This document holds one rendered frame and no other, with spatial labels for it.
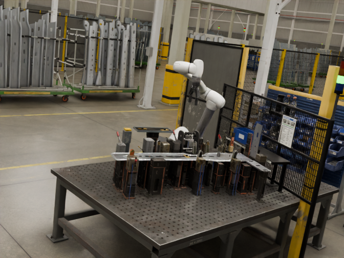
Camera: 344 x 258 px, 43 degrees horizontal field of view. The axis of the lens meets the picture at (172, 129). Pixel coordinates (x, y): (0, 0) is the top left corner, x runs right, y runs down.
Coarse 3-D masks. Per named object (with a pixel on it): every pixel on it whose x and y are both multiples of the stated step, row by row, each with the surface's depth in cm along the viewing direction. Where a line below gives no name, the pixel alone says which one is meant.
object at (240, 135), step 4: (236, 128) 473; (240, 128) 482; (244, 128) 485; (236, 132) 473; (240, 132) 468; (244, 132) 462; (248, 132) 480; (252, 132) 474; (236, 136) 473; (240, 136) 468; (244, 136) 462; (252, 136) 454; (236, 140) 473; (240, 140) 468; (244, 140) 462; (260, 140) 461; (260, 144) 463
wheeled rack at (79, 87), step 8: (120, 40) 1168; (128, 40) 1190; (136, 40) 1215; (80, 64) 1094; (64, 72) 1152; (64, 80) 1158; (80, 88) 1113; (88, 88) 1115; (96, 88) 1134; (104, 88) 1153; (112, 88) 1170; (120, 88) 1189; (128, 88) 1209; (136, 88) 1229; (80, 96) 1109
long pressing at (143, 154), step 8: (120, 160) 366; (144, 160) 375; (168, 160) 384; (176, 160) 387; (184, 160) 391; (192, 160) 394; (208, 160) 401; (216, 160) 402; (224, 160) 406; (248, 160) 417
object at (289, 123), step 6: (282, 120) 434; (288, 120) 425; (294, 120) 417; (282, 126) 434; (288, 126) 425; (294, 126) 417; (282, 132) 433; (288, 132) 425; (294, 132) 416; (282, 138) 433; (288, 138) 424; (282, 144) 433; (288, 144) 424
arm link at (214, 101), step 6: (210, 96) 453; (216, 96) 452; (210, 102) 454; (216, 102) 451; (222, 102) 451; (210, 108) 457; (216, 108) 456; (204, 114) 464; (210, 114) 462; (204, 120) 466; (198, 126) 472; (204, 126) 469
